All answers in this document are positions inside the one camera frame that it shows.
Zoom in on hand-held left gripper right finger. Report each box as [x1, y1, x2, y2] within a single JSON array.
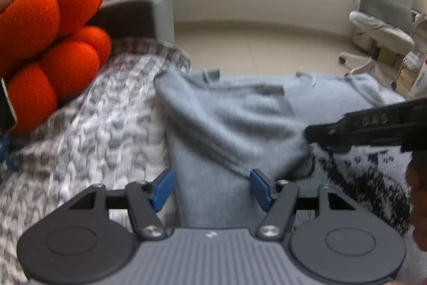
[[250, 169, 357, 240]]

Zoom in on grey sofa armrest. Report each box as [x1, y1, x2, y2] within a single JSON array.
[[95, 0, 175, 45]]

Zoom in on clear plastic bags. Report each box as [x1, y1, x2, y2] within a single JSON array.
[[397, 51, 427, 99]]

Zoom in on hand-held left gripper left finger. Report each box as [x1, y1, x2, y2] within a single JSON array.
[[68, 168, 176, 241]]

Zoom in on smartphone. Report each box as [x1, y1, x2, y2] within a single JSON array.
[[0, 78, 18, 132]]

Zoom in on person's right hand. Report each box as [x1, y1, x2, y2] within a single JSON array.
[[405, 151, 427, 252]]

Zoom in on grey office chair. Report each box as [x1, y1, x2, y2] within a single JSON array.
[[338, 0, 417, 75]]

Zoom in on grey knit sweater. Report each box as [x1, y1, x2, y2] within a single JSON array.
[[154, 69, 414, 237]]

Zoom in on grey quilted blanket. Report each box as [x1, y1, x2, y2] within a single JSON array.
[[0, 36, 427, 285]]

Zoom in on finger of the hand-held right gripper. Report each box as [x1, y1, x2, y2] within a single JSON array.
[[305, 116, 350, 151]]

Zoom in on orange flower cushion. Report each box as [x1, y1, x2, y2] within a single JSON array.
[[0, 0, 112, 135]]

